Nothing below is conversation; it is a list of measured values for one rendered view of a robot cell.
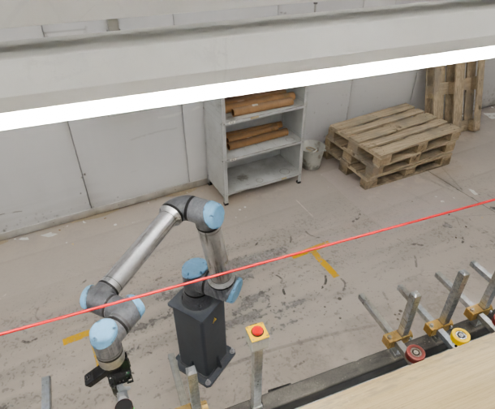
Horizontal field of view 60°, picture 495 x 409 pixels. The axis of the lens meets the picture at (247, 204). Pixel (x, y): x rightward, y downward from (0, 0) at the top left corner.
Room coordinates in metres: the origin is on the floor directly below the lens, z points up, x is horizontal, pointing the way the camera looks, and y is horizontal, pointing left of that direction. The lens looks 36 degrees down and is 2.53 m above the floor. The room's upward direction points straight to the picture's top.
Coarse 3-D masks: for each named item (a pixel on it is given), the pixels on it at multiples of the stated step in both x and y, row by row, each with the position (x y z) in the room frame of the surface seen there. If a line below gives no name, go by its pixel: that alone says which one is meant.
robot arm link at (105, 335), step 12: (96, 324) 0.90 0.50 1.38; (108, 324) 0.90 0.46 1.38; (120, 324) 0.91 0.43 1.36; (96, 336) 0.85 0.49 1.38; (108, 336) 0.85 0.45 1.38; (120, 336) 0.88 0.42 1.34; (96, 348) 0.83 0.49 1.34; (108, 348) 0.84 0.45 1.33; (120, 348) 0.87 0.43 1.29; (108, 360) 0.83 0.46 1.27
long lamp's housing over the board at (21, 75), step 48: (480, 0) 0.79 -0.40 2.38; (0, 48) 0.52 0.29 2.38; (48, 48) 0.52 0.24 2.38; (96, 48) 0.52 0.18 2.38; (144, 48) 0.53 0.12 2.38; (192, 48) 0.55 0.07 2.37; (240, 48) 0.57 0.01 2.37; (288, 48) 0.59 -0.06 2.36; (336, 48) 0.61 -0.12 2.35; (384, 48) 0.63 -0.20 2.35; (432, 48) 0.67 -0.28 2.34; (0, 96) 0.45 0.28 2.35; (48, 96) 0.47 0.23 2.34; (96, 96) 0.49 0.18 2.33
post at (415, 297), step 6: (414, 294) 1.25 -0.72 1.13; (408, 300) 1.26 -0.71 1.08; (414, 300) 1.23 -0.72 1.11; (408, 306) 1.25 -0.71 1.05; (414, 306) 1.23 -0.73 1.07; (408, 312) 1.24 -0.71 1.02; (414, 312) 1.24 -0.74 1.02; (402, 318) 1.26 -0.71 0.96; (408, 318) 1.23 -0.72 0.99; (402, 324) 1.25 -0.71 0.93; (408, 324) 1.23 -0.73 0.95; (402, 330) 1.24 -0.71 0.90; (408, 330) 1.24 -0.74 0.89; (402, 336) 1.23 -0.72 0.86; (396, 348) 1.24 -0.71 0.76; (396, 354) 1.23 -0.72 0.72
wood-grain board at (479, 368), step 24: (432, 360) 1.08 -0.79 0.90; (456, 360) 1.08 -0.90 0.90; (480, 360) 1.08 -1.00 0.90; (384, 384) 0.97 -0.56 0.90; (408, 384) 0.97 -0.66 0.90; (432, 384) 0.97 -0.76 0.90; (456, 384) 0.97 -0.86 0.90; (480, 384) 0.97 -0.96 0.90; (312, 408) 0.87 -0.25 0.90; (336, 408) 0.87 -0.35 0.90; (360, 408) 0.87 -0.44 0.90; (384, 408) 0.87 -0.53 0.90; (408, 408) 0.87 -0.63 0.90; (432, 408) 0.87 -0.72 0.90; (456, 408) 0.87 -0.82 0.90; (480, 408) 0.87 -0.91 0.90
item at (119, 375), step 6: (126, 354) 0.90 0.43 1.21; (126, 360) 0.88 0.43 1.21; (120, 366) 0.86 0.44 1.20; (126, 366) 0.87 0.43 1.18; (114, 372) 0.86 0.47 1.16; (120, 372) 0.87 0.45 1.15; (126, 372) 0.87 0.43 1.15; (108, 378) 0.85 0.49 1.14; (114, 378) 0.84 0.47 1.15; (120, 378) 0.85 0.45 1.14; (126, 378) 0.85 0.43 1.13; (132, 378) 0.86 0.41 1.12; (114, 384) 0.84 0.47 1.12
